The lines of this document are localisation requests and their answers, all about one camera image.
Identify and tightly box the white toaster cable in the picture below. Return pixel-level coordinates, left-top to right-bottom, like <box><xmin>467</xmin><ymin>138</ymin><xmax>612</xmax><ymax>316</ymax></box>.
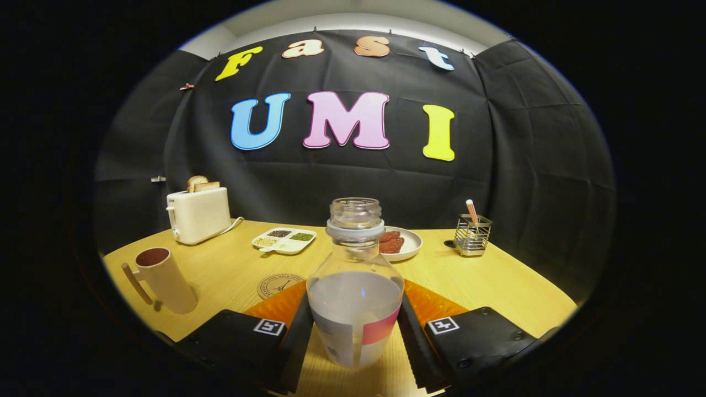
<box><xmin>212</xmin><ymin>217</ymin><xmax>244</xmax><ymax>239</ymax></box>

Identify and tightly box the black backdrop cloth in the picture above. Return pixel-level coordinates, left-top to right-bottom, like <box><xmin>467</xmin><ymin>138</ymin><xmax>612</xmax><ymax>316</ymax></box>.
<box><xmin>93</xmin><ymin>29</ymin><xmax>616</xmax><ymax>301</ymax></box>

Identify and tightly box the wooden table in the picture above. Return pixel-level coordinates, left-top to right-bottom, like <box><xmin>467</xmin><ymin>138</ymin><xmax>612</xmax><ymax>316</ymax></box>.
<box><xmin>102</xmin><ymin>219</ymin><xmax>578</xmax><ymax>397</ymax></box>

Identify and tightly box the clear juice bottle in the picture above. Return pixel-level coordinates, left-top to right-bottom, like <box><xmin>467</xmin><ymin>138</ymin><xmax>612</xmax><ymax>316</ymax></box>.
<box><xmin>306</xmin><ymin>197</ymin><xmax>405</xmax><ymax>369</ymax></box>

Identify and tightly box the white plate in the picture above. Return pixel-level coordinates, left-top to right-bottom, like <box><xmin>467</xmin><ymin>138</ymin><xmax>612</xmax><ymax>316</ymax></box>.
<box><xmin>379</xmin><ymin>226</ymin><xmax>423</xmax><ymax>262</ymax></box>

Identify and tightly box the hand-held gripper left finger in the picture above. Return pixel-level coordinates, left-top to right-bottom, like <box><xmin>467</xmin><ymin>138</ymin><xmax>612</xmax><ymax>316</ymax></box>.
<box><xmin>175</xmin><ymin>280</ymin><xmax>315</xmax><ymax>395</ymax></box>

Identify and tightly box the cream cup with wooden handle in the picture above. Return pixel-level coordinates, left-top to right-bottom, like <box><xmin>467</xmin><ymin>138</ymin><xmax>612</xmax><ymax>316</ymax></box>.
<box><xmin>121</xmin><ymin>247</ymin><xmax>198</xmax><ymax>315</ymax></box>

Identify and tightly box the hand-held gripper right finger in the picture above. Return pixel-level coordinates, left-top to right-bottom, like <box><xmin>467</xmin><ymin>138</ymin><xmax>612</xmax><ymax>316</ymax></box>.
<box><xmin>398</xmin><ymin>279</ymin><xmax>559</xmax><ymax>393</ymax></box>

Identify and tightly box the metal wire holder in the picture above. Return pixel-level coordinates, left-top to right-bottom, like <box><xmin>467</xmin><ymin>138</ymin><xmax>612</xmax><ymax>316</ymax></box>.
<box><xmin>453</xmin><ymin>214</ymin><xmax>493</xmax><ymax>257</ymax></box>

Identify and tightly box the round cork coaster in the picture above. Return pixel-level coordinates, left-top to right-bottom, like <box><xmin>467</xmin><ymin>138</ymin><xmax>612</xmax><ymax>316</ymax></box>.
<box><xmin>257</xmin><ymin>273</ymin><xmax>306</xmax><ymax>300</ymax></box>

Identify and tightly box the white divided dish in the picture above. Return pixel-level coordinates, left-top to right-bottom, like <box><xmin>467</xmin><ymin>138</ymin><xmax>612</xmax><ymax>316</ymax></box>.
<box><xmin>252</xmin><ymin>227</ymin><xmax>317</xmax><ymax>256</ymax></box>

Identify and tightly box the white toaster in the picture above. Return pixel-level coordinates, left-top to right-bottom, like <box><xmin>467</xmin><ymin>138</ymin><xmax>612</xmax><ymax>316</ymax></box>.
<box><xmin>166</xmin><ymin>187</ymin><xmax>232</xmax><ymax>246</ymax></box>

